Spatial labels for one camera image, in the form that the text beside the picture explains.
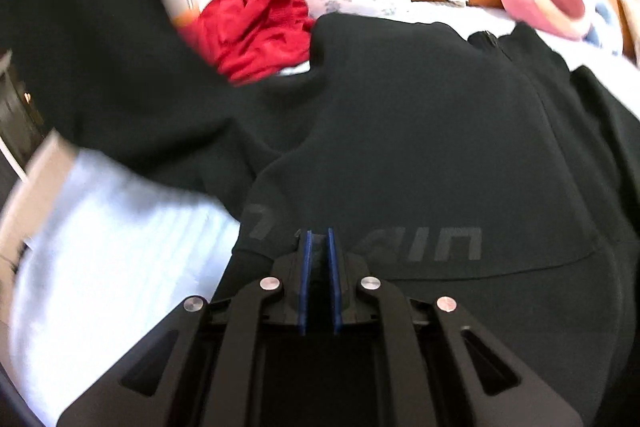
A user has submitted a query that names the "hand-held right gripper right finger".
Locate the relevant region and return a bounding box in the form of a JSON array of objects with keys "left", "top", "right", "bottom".
[{"left": 326, "top": 228, "right": 584, "bottom": 427}]

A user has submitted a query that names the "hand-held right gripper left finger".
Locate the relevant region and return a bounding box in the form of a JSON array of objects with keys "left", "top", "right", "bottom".
[{"left": 57, "top": 229, "right": 313, "bottom": 427}]

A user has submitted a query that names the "black jacket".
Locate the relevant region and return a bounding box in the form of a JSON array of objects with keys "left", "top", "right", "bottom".
[{"left": 0, "top": 0, "right": 640, "bottom": 408}]

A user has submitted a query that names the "light blue bed blanket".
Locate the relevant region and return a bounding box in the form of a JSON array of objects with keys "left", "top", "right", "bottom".
[{"left": 7, "top": 0, "right": 640, "bottom": 425}]

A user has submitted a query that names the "red cloth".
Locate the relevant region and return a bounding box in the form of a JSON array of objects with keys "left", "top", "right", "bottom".
[{"left": 180, "top": 0, "right": 317, "bottom": 86}]

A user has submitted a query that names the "dark cabinet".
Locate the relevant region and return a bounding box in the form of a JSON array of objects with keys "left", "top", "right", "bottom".
[{"left": 0, "top": 52, "right": 47, "bottom": 188}]

